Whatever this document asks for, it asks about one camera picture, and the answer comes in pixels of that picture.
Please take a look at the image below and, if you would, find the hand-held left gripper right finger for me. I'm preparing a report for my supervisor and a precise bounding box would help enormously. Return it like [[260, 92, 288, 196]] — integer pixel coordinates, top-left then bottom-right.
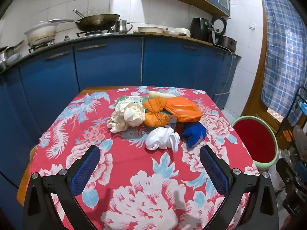
[[200, 145, 280, 230]]

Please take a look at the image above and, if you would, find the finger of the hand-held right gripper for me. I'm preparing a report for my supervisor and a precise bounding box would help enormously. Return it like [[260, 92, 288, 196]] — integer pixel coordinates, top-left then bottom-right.
[[276, 159, 307, 188]]

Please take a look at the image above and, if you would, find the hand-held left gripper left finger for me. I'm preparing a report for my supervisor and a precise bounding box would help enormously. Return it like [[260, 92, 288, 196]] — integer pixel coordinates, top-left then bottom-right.
[[23, 145, 101, 230]]

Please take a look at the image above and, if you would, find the blue mesh cloth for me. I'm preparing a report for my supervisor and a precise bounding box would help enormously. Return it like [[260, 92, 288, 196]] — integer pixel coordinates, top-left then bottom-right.
[[182, 122, 207, 149]]

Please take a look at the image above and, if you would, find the red basin with green rim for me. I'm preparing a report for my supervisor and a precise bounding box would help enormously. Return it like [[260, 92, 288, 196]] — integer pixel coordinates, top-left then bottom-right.
[[231, 115, 279, 170]]

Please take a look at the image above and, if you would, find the small white blue box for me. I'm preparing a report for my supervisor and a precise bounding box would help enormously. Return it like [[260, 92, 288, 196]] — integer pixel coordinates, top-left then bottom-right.
[[161, 111, 179, 127]]

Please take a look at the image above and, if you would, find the orange cloth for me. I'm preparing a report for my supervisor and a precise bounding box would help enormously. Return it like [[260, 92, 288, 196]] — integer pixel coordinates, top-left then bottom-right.
[[164, 96, 203, 122]]

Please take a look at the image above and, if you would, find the pale yellow sponge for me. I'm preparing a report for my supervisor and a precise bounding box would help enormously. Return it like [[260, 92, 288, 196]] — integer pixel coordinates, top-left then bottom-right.
[[148, 91, 177, 99]]

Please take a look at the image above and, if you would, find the red floral tablecloth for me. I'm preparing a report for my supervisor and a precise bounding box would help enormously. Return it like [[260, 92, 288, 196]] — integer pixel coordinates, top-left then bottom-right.
[[17, 86, 264, 230]]

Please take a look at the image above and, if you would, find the wooden table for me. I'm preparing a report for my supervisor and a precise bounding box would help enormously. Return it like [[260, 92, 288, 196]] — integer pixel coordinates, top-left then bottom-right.
[[16, 86, 147, 200]]

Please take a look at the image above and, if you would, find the wooden door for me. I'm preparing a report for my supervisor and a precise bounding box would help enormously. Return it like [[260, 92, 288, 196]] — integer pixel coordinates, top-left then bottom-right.
[[241, 10, 307, 149]]

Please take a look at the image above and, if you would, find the blue kitchen base cabinet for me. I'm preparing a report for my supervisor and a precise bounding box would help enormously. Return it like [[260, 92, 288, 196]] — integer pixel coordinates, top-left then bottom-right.
[[0, 34, 241, 221]]

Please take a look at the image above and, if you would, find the blue plaid curtain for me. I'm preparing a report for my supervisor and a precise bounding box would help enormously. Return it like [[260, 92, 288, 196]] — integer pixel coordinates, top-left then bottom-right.
[[260, 0, 307, 126]]

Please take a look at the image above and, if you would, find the dark rice cooker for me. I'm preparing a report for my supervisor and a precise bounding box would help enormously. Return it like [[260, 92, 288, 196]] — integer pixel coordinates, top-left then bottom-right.
[[211, 15, 237, 53]]

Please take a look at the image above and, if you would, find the steel pan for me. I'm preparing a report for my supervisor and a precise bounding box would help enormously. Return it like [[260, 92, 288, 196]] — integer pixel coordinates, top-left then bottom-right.
[[4, 40, 25, 66]]

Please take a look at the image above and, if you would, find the black gas stove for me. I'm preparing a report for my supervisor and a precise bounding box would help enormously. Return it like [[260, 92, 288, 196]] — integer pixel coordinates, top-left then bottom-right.
[[28, 30, 113, 53]]

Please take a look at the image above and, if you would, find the steel pot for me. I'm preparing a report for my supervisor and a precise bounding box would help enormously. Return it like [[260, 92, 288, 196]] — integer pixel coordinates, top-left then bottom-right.
[[0, 46, 7, 72]]

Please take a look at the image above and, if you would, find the white dish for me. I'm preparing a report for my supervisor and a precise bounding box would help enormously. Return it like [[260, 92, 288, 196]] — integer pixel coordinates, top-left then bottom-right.
[[163, 28, 191, 37]]

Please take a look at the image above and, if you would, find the black air fryer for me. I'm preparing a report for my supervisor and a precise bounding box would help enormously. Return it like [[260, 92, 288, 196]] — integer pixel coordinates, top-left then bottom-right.
[[190, 17, 213, 41]]

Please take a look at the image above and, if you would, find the white clay pot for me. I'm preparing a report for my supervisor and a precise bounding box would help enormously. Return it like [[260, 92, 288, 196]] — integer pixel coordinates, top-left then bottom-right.
[[24, 21, 57, 46]]

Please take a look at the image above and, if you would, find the metal kettle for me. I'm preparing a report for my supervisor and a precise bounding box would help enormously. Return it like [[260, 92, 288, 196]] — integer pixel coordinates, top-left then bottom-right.
[[116, 19, 133, 34]]

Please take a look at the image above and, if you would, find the black wok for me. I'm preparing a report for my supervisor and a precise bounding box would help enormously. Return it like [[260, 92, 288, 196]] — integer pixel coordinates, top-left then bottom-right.
[[49, 9, 120, 32]]

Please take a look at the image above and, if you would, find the black wire rack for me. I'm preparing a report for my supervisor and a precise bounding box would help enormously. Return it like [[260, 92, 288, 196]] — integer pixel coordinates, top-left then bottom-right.
[[278, 86, 307, 149]]

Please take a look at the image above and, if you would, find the white power cable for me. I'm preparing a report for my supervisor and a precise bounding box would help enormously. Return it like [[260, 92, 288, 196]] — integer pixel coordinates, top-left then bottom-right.
[[225, 48, 234, 94]]

